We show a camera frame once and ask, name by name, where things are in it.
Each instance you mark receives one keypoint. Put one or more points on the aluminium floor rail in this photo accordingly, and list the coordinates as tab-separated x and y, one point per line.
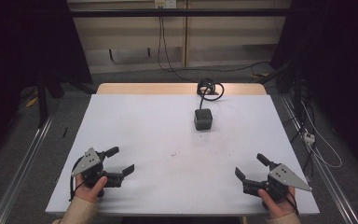
332	184
21	168

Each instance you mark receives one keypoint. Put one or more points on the person's right hand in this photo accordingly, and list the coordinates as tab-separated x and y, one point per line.
276	207

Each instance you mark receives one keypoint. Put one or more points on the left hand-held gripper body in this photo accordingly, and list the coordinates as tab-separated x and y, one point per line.
90	161

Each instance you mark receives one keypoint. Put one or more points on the black metal stand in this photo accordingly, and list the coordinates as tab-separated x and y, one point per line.
42	99

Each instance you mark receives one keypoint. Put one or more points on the white table cover board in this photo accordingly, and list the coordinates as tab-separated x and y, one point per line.
180	146

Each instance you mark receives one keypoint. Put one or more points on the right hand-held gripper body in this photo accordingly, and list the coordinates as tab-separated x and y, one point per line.
279	183

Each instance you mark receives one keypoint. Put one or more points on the wooden table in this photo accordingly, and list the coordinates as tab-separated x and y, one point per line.
155	89

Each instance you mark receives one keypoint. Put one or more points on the black curtain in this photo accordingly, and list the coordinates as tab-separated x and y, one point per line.
338	62
18	46

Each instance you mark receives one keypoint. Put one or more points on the person's left hand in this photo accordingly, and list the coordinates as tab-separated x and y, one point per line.
90	193

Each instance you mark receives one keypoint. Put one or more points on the white wall socket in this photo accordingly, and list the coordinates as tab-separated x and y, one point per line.
165	3

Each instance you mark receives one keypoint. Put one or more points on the yellow floor tape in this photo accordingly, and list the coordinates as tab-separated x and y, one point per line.
32	101

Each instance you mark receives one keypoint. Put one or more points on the white power strip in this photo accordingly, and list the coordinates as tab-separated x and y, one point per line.
309	137

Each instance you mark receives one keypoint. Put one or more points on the black cube power adapter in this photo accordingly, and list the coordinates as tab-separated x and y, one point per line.
203	119

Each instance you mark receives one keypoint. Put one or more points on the black horizontal metal bar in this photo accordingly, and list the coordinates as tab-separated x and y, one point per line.
174	12

